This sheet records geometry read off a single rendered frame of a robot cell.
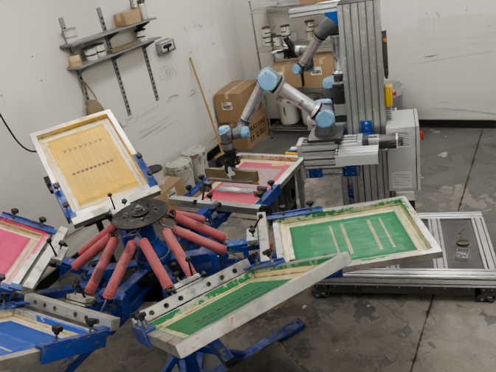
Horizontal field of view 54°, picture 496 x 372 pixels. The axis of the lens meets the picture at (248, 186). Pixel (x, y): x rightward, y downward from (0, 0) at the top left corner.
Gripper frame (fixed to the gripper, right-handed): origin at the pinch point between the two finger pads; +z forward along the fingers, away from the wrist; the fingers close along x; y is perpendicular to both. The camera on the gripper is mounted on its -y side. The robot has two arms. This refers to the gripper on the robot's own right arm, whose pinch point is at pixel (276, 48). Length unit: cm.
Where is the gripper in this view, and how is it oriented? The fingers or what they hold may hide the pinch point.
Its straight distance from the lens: 403.5
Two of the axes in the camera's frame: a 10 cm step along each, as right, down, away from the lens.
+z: -7.5, -1.6, 6.4
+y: 2.6, 8.2, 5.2
